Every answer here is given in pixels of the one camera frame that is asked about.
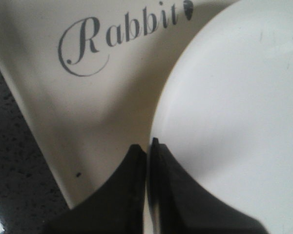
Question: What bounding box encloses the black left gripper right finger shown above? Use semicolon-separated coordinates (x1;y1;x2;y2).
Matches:
148;138;267;234

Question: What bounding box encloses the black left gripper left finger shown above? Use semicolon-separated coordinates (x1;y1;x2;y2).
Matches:
42;144;147;234

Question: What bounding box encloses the white round plate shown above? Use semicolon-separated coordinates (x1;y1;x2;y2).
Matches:
151;0;293;234

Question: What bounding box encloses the beige rabbit serving tray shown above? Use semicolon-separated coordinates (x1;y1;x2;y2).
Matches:
0;0;231;208

